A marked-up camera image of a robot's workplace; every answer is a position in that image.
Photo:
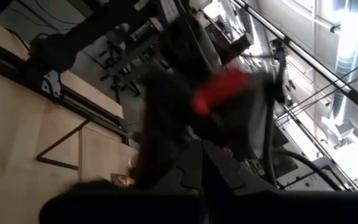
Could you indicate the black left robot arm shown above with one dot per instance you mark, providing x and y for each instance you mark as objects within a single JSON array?
[{"x": 54, "y": 53}]

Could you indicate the overhead light bar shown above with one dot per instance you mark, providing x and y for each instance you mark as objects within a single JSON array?
[{"x": 306, "y": 57}]

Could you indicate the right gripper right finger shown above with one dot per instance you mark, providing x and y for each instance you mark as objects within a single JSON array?
[{"x": 275, "y": 208}]

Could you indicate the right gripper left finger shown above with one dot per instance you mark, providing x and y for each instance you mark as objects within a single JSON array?
[{"x": 120, "y": 208}]

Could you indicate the small red clip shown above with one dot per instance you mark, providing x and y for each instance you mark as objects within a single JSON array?
[{"x": 219, "y": 90}]

